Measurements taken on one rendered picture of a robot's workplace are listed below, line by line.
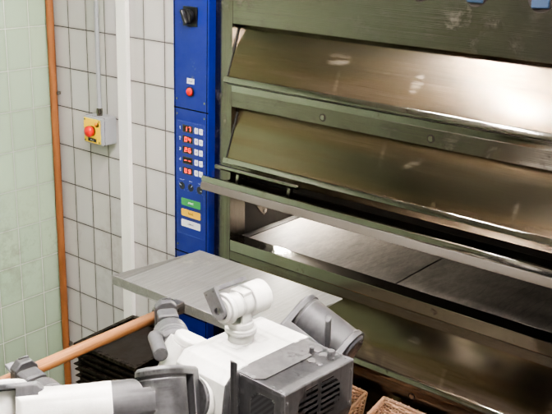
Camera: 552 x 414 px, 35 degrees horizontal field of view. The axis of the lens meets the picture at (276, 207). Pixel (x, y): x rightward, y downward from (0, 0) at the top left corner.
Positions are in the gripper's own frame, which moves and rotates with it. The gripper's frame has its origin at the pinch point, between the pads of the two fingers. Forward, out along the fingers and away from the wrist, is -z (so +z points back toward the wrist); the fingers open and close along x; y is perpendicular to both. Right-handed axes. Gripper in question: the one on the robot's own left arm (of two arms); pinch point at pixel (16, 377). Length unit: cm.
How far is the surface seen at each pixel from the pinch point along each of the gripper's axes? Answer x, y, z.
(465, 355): 16, 114, 42
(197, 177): -17, 96, -56
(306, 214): -19, 92, -1
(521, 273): -19, 100, 64
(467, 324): 6, 112, 43
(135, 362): 39, 65, -49
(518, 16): -78, 113, 48
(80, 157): -11, 90, -120
